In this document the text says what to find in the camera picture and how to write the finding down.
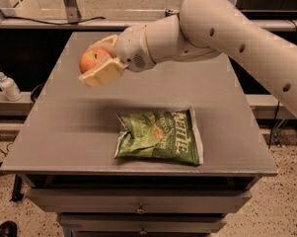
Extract grey top drawer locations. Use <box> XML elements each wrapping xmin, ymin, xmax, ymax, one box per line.
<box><xmin>27</xmin><ymin>189</ymin><xmax>252</xmax><ymax>214</ymax></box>

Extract blue silver energy drink can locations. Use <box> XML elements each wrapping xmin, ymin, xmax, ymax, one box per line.
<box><xmin>165</xmin><ymin>9</ymin><xmax>180</xmax><ymax>17</ymax></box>

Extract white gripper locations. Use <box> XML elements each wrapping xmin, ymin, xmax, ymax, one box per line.
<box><xmin>79</xmin><ymin>25</ymin><xmax>155</xmax><ymax>87</ymax></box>

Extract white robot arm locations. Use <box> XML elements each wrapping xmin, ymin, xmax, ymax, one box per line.
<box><xmin>79</xmin><ymin>0</ymin><xmax>297</xmax><ymax>118</ymax></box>

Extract grey lower drawer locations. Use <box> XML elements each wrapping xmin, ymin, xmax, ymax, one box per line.
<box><xmin>57</xmin><ymin>214</ymin><xmax>226</xmax><ymax>234</ymax></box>

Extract metal bracket left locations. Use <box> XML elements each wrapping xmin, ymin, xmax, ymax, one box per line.
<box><xmin>63</xmin><ymin>0</ymin><xmax>82</xmax><ymax>24</ymax></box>

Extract grey drawer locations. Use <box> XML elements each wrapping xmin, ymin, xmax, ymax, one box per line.
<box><xmin>57</xmin><ymin>214</ymin><xmax>226</xmax><ymax>234</ymax></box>
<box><xmin>27</xmin><ymin>189</ymin><xmax>252</xmax><ymax>214</ymax></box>

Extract black shoe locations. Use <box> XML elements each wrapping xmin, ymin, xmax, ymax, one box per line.
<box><xmin>0</xmin><ymin>220</ymin><xmax>18</xmax><ymax>237</ymax></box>

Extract red apple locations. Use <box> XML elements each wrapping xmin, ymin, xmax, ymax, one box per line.
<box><xmin>79</xmin><ymin>47</ymin><xmax>112</xmax><ymax>73</ymax></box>

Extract white pump bottle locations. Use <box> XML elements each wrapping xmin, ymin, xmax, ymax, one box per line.
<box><xmin>0</xmin><ymin>70</ymin><xmax>22</xmax><ymax>102</ymax></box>

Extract green jalapeno chip bag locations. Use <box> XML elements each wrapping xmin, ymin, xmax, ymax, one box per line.
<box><xmin>114</xmin><ymin>108</ymin><xmax>203</xmax><ymax>166</ymax></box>

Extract black cable on shelf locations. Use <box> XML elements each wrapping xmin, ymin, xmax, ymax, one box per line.
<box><xmin>3</xmin><ymin>15</ymin><xmax>107</xmax><ymax>26</ymax></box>

